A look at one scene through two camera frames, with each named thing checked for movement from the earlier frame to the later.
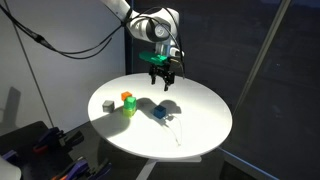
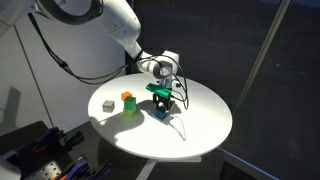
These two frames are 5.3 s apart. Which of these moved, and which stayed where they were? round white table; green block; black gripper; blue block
Moved: black gripper
Stayed: green block; blue block; round white table
